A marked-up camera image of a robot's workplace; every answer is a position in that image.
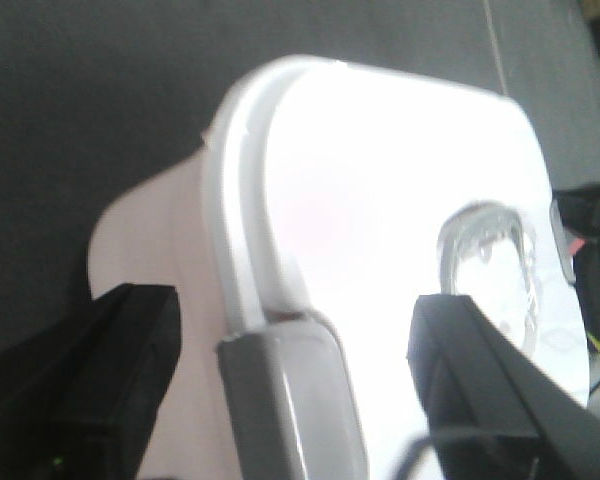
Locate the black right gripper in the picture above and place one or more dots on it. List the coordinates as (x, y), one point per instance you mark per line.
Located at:
(579, 213)

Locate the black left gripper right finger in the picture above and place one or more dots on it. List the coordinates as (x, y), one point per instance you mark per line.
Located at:
(491, 413)

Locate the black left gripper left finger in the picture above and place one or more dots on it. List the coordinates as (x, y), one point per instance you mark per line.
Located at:
(79, 400)

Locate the white lidded storage bin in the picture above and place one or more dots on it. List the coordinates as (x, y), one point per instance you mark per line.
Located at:
(320, 188)

